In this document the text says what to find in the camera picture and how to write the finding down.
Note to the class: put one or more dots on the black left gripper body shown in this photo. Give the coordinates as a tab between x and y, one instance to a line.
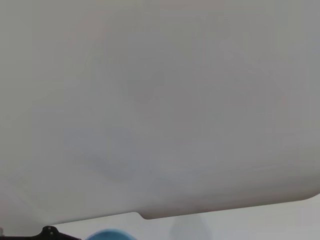
48	233

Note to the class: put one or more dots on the blue bowl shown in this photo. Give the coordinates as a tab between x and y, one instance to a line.
111	235

